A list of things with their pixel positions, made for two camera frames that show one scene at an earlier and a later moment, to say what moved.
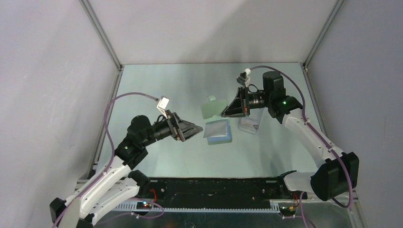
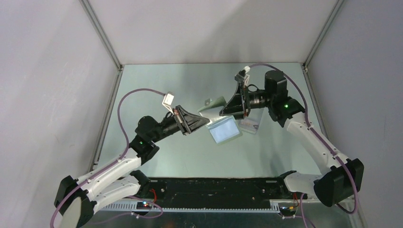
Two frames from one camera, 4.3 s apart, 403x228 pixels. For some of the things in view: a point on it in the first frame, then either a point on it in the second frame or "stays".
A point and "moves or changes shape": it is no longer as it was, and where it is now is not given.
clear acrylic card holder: (250, 124) stays
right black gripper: (236, 109) stays
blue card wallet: (218, 132) moves or changes shape
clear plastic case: (247, 123) stays
